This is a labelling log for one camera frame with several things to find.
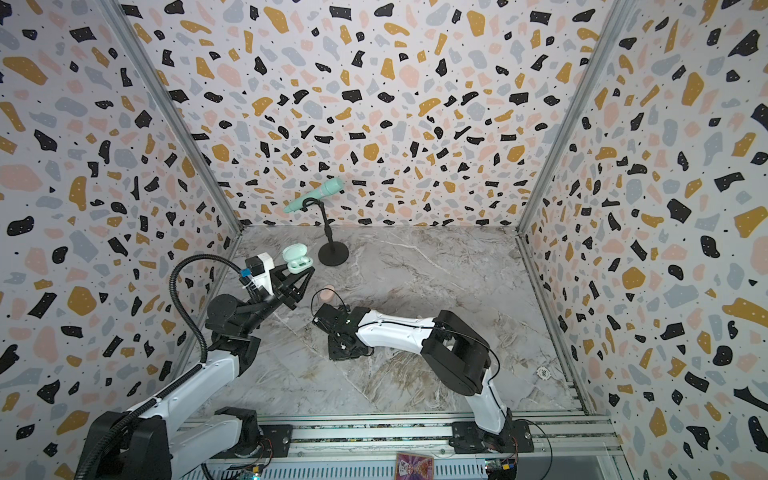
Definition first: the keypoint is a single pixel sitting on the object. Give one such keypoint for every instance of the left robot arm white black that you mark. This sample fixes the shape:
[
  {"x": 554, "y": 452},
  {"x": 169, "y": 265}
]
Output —
[{"x": 150, "y": 441}]

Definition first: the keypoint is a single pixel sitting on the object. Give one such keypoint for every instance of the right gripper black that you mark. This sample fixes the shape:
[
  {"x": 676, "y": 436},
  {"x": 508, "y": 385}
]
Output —
[{"x": 328, "y": 321}]

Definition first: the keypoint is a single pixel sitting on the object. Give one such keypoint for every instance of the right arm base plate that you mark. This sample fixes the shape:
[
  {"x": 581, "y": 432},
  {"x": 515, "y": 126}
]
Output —
[{"x": 515, "y": 437}]

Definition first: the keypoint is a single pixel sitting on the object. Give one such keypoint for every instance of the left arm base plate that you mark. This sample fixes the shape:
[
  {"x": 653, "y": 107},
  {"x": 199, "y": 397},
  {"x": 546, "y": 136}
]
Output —
[{"x": 271, "y": 441}]

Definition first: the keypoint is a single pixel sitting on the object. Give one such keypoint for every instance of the mint green microphone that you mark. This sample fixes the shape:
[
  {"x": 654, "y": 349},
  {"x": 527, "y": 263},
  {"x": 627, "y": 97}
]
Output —
[{"x": 327, "y": 189}]

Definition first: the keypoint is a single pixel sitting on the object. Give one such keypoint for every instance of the pink earbud charging case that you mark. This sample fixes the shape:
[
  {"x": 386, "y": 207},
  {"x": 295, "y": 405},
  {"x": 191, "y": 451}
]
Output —
[{"x": 327, "y": 294}]

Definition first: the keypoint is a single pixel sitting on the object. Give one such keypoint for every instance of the black microphone stand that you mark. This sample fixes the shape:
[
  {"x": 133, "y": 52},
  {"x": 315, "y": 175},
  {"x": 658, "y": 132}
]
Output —
[{"x": 332, "y": 253}]

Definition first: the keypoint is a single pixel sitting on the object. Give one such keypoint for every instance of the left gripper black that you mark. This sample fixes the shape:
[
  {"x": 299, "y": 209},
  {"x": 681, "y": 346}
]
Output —
[{"x": 288, "y": 295}]

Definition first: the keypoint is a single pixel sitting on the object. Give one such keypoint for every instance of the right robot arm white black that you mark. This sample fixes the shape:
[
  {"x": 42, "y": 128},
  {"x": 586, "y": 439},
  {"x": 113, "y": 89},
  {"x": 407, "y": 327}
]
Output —
[{"x": 456, "y": 353}]

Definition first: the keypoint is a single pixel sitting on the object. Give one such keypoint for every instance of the colourful card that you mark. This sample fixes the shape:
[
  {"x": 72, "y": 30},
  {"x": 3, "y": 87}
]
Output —
[{"x": 414, "y": 467}]

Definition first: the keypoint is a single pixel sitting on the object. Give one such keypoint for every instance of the mint green earbud charging case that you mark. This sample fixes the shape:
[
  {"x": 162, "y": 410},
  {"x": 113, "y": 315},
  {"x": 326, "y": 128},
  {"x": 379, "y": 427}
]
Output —
[{"x": 296, "y": 258}]

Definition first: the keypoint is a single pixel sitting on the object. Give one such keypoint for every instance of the aluminium rail frame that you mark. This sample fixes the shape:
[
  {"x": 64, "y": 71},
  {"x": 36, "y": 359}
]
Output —
[{"x": 567, "y": 445}]

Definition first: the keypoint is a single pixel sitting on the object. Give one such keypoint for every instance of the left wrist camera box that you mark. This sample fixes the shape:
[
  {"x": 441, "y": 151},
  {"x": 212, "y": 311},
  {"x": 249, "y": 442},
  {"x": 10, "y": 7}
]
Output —
[{"x": 255, "y": 277}]

